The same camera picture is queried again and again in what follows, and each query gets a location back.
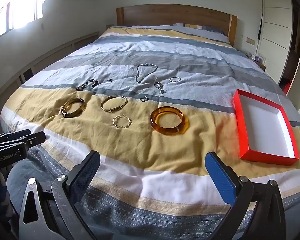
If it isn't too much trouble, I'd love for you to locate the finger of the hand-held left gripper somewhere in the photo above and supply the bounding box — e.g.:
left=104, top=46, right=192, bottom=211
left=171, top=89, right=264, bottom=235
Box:
left=0, top=131, right=46, bottom=153
left=0, top=129, right=32, bottom=143

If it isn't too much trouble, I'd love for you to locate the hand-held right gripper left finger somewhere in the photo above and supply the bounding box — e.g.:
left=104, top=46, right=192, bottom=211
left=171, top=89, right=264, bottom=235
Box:
left=17, top=151, right=102, bottom=240

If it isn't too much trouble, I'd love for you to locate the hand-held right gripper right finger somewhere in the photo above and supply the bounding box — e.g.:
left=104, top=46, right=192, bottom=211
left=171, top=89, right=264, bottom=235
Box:
left=204, top=151, right=294, bottom=240

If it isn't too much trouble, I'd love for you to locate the olive gold thick bangle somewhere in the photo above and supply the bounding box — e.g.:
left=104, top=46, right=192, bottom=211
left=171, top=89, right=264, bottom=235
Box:
left=60, top=97, right=86, bottom=118

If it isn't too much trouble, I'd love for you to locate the twisted gold bracelet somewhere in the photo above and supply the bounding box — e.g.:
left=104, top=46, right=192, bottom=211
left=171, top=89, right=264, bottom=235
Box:
left=112, top=115, right=131, bottom=129

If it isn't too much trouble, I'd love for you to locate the red cardboard box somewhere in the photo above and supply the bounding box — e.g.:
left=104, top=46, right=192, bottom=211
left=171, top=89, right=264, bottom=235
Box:
left=233, top=89, right=300, bottom=166

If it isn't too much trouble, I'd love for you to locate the amber translucent bangle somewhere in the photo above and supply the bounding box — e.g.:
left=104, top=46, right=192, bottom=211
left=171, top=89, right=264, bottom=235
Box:
left=150, top=106, right=190, bottom=136

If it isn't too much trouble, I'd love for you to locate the striped bed with headboard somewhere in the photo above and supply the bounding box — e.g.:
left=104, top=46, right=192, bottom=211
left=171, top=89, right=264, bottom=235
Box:
left=0, top=25, right=300, bottom=240

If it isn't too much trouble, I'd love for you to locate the small purple box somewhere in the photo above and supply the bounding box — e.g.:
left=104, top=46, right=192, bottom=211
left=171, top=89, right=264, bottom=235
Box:
left=250, top=54, right=265, bottom=64

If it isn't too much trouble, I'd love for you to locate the bright window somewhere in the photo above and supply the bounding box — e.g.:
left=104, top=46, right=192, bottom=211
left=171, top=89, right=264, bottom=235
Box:
left=0, top=0, right=58, bottom=43

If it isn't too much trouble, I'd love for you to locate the grey pillow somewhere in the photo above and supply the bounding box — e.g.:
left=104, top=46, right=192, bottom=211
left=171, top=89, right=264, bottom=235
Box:
left=172, top=23, right=230, bottom=43

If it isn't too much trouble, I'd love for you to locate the white wardrobe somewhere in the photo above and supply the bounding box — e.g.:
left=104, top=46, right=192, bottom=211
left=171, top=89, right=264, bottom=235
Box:
left=255, top=0, right=294, bottom=78

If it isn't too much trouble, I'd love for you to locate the wooden bed headboard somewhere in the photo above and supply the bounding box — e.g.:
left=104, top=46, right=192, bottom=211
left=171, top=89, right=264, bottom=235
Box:
left=116, top=4, right=238, bottom=47

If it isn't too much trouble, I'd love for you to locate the dark beaded bracelet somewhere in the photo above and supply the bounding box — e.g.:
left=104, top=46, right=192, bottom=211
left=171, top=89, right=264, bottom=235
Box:
left=76, top=79, right=99, bottom=91

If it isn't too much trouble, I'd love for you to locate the low beige wall cabinet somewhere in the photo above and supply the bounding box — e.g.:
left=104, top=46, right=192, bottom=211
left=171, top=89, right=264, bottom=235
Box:
left=0, top=31, right=100, bottom=103

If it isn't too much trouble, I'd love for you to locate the silver chain necklace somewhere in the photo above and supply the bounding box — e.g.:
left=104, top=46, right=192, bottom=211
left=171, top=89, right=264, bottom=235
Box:
left=135, top=64, right=158, bottom=85

